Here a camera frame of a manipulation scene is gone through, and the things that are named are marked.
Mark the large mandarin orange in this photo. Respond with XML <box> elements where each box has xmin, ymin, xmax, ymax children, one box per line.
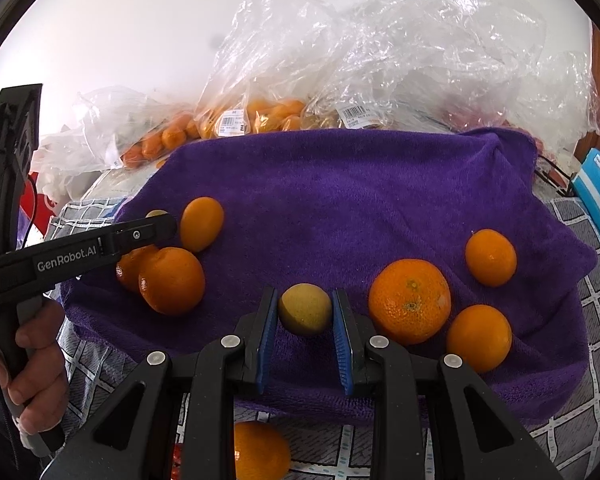
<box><xmin>368</xmin><ymin>258</ymin><xmax>452</xmax><ymax>346</ymax></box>

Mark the clear bag of mandarins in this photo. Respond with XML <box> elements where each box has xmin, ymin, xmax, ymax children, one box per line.
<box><xmin>75</xmin><ymin>87</ymin><xmax>203</xmax><ymax>171</ymax></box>

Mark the small mandarin orange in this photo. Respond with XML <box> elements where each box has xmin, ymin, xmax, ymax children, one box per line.
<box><xmin>465</xmin><ymin>228</ymin><xmax>518</xmax><ymax>288</ymax></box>
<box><xmin>446</xmin><ymin>304</ymin><xmax>513</xmax><ymax>374</ymax></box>

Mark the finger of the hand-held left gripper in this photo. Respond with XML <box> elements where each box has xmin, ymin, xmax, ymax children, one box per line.
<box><xmin>104</xmin><ymin>212</ymin><xmax>179</xmax><ymax>267</ymax></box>

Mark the clear bag of red fruit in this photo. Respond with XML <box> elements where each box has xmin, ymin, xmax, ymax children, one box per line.
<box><xmin>430</xmin><ymin>0</ymin><xmax>600</xmax><ymax>156</ymax></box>

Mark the red paper bag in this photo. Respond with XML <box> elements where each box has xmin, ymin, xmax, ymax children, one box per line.
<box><xmin>22</xmin><ymin>170</ymin><xmax>58</xmax><ymax>233</ymax></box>

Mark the purple towel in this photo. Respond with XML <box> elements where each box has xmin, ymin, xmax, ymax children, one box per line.
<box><xmin>60</xmin><ymin>127</ymin><xmax>600</xmax><ymax>423</ymax></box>

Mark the black cable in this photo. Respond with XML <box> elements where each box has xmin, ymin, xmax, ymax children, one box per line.
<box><xmin>532</xmin><ymin>152</ymin><xmax>581</xmax><ymax>198</ymax></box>

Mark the white plastic bag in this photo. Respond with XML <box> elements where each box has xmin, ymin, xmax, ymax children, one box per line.
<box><xmin>30</xmin><ymin>130</ymin><xmax>126</xmax><ymax>201</ymax></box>

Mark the person's left hand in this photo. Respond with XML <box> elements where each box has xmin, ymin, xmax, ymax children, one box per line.
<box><xmin>7</xmin><ymin>301</ymin><xmax>72</xmax><ymax>437</ymax></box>

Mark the clear bag of kumquats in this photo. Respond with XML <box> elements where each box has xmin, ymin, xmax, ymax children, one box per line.
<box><xmin>195</xmin><ymin>0</ymin><xmax>341</xmax><ymax>141</ymax></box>

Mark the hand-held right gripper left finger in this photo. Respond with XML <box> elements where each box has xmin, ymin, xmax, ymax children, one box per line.
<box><xmin>42</xmin><ymin>287</ymin><xmax>280</xmax><ymax>480</ymax></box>

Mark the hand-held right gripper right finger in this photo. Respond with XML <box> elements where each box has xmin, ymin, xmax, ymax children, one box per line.
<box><xmin>331</xmin><ymin>287</ymin><xmax>563</xmax><ymax>480</ymax></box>

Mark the pale printed bedsheet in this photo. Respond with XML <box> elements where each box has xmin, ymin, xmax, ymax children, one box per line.
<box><xmin>75</xmin><ymin>167</ymin><xmax>161</xmax><ymax>206</ymax></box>

